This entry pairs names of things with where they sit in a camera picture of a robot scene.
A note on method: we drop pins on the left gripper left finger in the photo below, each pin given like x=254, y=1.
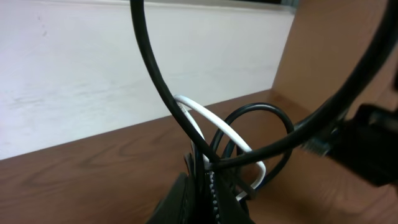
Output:
x=179, y=206

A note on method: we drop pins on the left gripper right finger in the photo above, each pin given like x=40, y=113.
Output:
x=221, y=206

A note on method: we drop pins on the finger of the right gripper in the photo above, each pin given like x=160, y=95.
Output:
x=322, y=142

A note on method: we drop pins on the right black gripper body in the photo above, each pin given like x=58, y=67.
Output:
x=367, y=145

